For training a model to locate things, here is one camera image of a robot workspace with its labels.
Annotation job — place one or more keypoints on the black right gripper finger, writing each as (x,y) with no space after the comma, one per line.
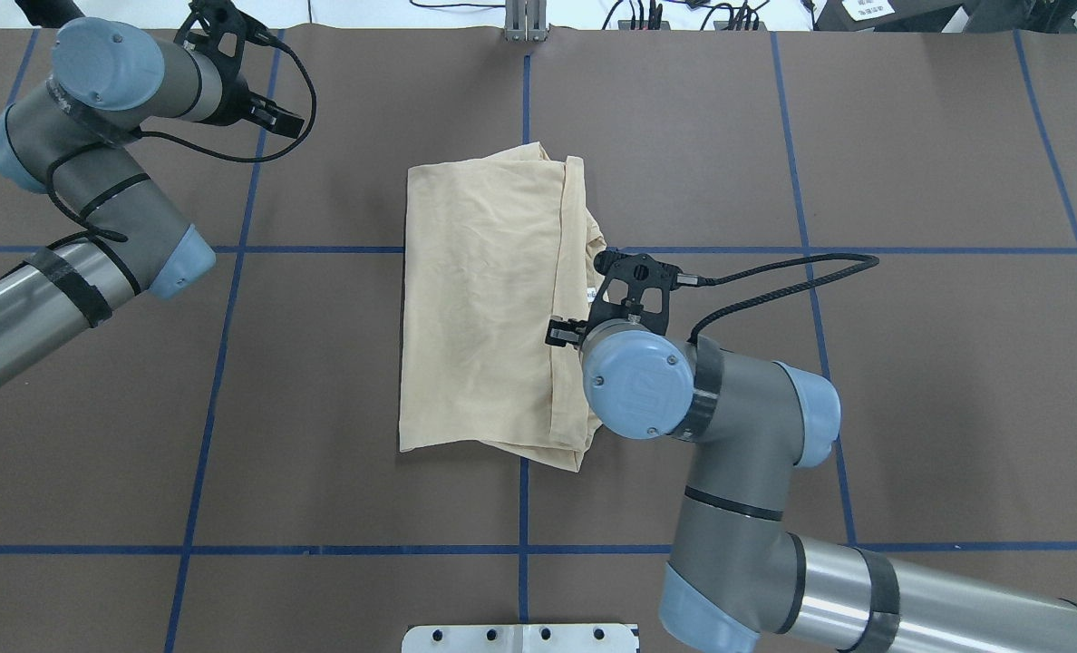
(566,332)

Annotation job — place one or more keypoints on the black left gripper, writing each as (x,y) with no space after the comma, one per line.
(231,98)

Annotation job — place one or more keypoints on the cream long-sleeve printed shirt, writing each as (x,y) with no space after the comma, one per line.
(494,248)

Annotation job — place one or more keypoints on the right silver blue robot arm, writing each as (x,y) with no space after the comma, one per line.
(734,573)

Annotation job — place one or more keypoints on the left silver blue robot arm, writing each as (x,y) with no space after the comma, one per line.
(68,140)

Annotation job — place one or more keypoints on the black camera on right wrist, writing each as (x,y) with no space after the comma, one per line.
(636,289)

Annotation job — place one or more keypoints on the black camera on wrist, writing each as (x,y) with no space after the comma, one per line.
(221,31)
(636,289)

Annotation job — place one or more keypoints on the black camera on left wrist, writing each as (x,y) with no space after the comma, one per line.
(221,31)

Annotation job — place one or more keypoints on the aluminium frame post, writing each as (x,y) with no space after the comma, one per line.
(526,21)

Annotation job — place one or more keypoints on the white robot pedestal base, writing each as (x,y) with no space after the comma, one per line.
(557,637)

